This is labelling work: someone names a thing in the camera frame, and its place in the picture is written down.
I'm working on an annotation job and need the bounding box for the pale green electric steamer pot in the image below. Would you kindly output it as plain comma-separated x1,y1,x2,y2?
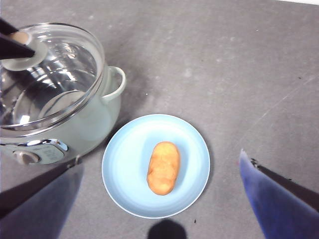
0,64,127,166

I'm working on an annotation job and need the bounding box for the blue round plate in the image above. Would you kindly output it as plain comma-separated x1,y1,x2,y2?
101,114,211,220

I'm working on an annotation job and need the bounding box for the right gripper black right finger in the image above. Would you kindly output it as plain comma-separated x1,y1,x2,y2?
239,148,319,239

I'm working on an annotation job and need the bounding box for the glass lid with green knob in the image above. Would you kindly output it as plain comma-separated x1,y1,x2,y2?
0,22,105,130

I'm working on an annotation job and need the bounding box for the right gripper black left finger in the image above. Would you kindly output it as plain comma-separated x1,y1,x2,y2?
0,155,84,239

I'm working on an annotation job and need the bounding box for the brown potato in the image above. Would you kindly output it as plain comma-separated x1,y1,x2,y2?
146,141,181,196

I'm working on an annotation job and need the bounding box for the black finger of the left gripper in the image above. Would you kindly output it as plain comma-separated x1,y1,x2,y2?
0,34,35,61
0,18,19,35

